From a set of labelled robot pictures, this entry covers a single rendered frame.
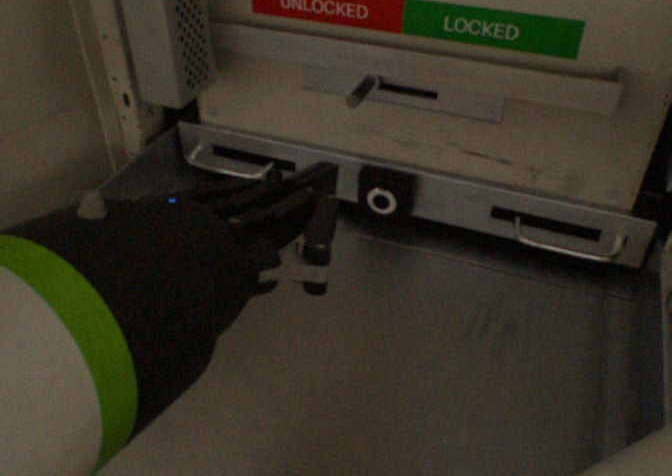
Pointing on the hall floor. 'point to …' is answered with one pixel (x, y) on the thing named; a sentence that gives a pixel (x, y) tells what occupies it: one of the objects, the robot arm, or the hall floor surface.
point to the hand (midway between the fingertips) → (311, 190)
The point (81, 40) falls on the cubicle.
